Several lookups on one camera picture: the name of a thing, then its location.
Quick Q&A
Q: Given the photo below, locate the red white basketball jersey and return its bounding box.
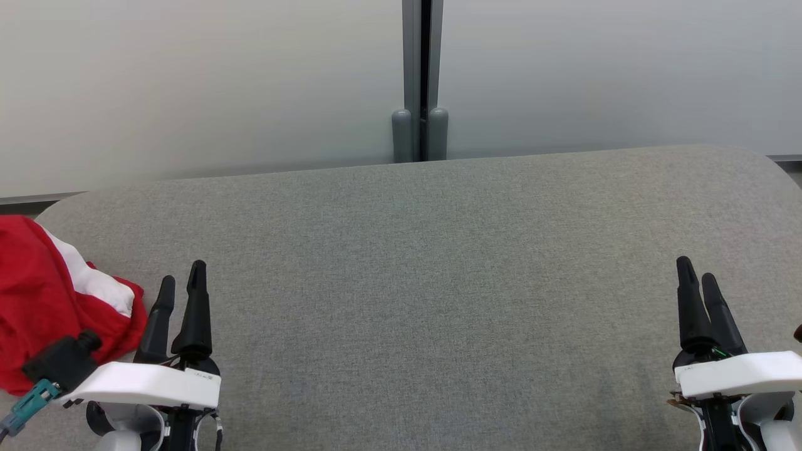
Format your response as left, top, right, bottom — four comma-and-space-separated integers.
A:
0, 215, 148, 396

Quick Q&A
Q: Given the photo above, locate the grey partition post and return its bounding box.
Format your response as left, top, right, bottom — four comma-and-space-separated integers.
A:
401, 0, 444, 162

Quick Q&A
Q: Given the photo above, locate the left black cable teal plug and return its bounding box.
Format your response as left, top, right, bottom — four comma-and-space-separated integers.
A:
0, 378, 62, 440

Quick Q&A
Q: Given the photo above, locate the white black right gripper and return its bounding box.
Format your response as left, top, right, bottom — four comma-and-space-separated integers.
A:
673, 255, 802, 402

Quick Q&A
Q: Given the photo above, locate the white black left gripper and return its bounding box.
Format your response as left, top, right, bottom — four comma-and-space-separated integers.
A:
60, 259, 222, 410

